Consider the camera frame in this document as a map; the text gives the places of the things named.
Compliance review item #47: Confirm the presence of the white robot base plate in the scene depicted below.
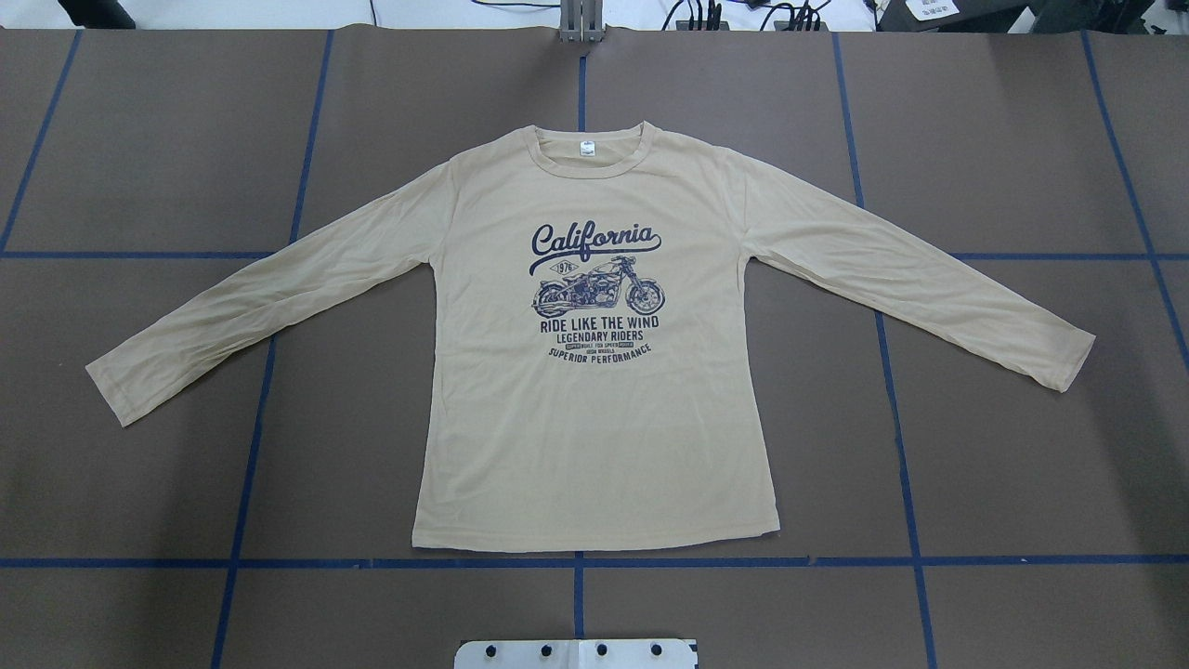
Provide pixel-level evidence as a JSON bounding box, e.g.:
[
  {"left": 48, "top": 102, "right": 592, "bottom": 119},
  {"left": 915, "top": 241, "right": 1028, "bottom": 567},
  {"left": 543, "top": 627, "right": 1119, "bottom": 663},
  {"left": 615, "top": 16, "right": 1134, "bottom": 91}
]
[{"left": 453, "top": 638, "right": 699, "bottom": 668}]

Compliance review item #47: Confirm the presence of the brown paper table cover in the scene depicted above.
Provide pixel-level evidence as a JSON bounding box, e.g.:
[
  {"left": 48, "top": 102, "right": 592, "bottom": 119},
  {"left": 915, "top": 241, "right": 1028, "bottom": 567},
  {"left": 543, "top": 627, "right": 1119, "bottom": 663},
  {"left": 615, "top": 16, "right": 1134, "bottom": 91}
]
[{"left": 1, "top": 24, "right": 1185, "bottom": 668}]

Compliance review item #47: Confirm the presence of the aluminium frame post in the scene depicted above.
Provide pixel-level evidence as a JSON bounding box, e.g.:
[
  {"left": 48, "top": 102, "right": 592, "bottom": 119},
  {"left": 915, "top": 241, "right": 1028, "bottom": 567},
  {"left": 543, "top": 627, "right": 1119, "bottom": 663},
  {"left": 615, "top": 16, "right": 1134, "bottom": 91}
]
[{"left": 559, "top": 0, "right": 606, "bottom": 43}]

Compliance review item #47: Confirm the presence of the beige long-sleeve graphic shirt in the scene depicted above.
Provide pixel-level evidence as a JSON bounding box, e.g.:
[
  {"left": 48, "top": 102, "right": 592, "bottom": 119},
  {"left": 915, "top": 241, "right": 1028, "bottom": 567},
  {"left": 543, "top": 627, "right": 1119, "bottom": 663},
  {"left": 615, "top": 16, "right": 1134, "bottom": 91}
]
[{"left": 86, "top": 124, "right": 1095, "bottom": 553}]

